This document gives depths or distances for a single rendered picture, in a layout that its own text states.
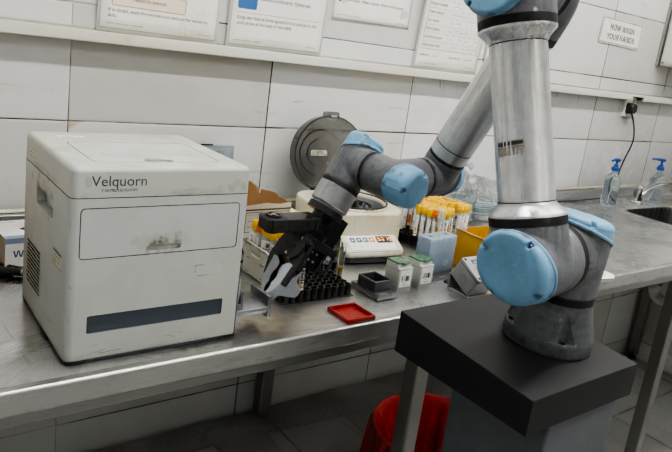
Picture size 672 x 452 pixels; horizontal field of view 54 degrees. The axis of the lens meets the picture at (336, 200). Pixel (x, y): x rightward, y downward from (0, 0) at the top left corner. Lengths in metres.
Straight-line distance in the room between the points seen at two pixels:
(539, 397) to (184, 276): 0.56
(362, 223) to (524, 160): 0.71
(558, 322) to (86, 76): 1.12
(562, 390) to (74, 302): 0.72
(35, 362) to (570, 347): 0.83
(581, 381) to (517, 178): 0.33
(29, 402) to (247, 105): 1.02
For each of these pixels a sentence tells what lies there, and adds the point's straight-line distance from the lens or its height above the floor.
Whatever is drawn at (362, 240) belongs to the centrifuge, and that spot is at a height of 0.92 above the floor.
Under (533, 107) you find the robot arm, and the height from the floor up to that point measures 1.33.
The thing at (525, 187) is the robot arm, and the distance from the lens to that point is 0.99.
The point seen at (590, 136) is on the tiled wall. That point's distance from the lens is 2.97.
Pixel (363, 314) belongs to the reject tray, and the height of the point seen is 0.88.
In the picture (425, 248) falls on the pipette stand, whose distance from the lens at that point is 1.56.
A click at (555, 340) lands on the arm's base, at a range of 1.15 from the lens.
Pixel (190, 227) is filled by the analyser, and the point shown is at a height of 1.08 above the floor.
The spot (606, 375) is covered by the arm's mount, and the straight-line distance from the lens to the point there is 1.17.
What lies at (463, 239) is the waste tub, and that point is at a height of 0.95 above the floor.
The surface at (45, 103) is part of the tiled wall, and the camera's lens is 1.60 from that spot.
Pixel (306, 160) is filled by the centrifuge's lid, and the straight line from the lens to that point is 1.87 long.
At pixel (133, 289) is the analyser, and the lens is 1.05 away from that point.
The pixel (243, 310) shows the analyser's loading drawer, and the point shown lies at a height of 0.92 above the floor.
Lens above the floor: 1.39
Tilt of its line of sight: 13 degrees down
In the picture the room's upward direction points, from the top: 8 degrees clockwise
